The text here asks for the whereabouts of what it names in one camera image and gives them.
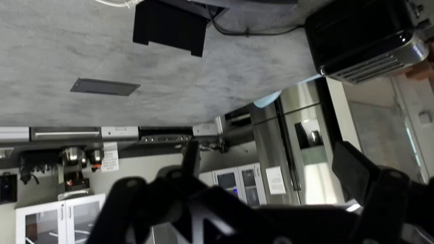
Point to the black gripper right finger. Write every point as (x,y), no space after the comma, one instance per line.
(354,170)

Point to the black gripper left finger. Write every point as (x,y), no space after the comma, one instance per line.
(190,158)

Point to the grey plastic cutlery rack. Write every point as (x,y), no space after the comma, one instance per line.
(171,25)

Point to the stainless steel refrigerator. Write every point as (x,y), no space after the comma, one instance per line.
(298,150)

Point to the white paper sheet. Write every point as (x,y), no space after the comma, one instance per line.
(275,179)

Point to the light blue plastic container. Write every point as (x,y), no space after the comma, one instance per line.
(266,101)

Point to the silver coffee machine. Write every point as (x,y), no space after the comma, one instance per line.
(74,170)

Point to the wooden furniture pieces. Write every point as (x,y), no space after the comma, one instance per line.
(422,70)

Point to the black box appliance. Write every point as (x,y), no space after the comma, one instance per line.
(361,36)

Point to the white glass-door wall cabinet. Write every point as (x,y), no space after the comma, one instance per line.
(54,221)
(237,184)

